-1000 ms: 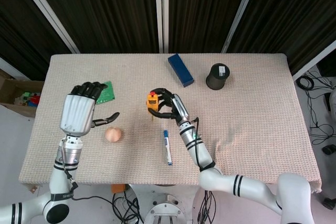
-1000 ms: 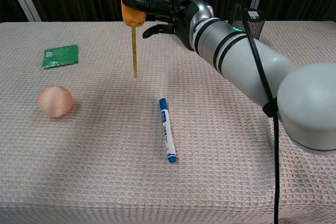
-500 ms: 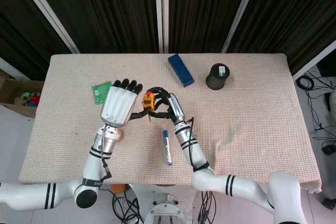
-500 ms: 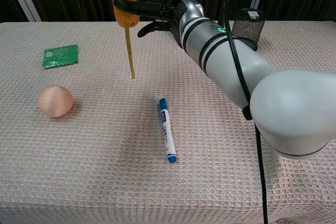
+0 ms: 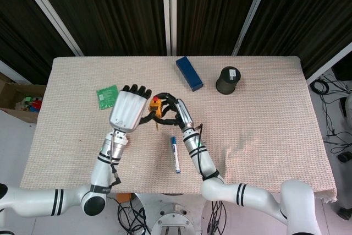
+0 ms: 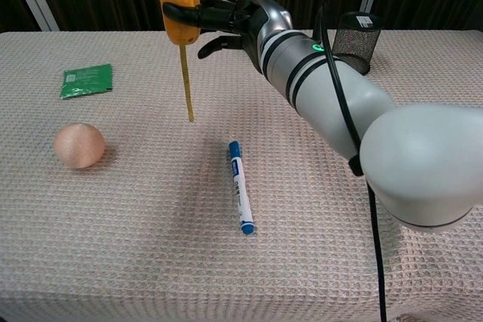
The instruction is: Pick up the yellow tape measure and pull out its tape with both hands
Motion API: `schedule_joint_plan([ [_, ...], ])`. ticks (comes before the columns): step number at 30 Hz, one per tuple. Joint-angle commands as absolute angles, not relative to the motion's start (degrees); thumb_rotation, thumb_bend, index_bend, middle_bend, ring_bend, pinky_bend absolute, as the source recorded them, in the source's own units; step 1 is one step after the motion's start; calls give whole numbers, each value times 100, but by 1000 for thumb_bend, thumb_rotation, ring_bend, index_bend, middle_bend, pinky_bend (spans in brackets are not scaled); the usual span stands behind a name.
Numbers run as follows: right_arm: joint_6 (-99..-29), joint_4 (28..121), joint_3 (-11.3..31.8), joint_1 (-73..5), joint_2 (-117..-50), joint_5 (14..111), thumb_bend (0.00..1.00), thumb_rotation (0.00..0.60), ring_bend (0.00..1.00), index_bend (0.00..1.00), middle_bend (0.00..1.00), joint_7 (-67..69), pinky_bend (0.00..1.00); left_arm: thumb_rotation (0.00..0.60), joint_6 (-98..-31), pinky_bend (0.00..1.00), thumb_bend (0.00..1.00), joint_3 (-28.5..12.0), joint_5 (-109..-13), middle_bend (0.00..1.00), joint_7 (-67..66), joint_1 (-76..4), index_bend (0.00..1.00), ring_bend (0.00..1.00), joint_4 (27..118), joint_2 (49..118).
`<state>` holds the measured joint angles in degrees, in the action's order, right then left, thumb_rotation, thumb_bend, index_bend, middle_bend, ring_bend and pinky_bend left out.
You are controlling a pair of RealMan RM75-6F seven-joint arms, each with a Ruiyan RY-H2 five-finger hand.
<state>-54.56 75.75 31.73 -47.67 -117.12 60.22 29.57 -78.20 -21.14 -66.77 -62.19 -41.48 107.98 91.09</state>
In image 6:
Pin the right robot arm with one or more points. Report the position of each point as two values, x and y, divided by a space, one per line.
415 156

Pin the peach coloured ball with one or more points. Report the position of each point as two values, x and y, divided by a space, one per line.
79 145

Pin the beige waffle tablecloth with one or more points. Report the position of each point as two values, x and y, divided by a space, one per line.
151 224

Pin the blue white marker pen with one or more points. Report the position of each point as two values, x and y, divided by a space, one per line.
241 190

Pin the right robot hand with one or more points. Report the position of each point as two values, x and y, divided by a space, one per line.
256 20

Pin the green foil packet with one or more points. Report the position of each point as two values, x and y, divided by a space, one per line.
87 80

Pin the black mesh pen cup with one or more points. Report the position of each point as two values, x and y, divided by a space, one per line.
358 43

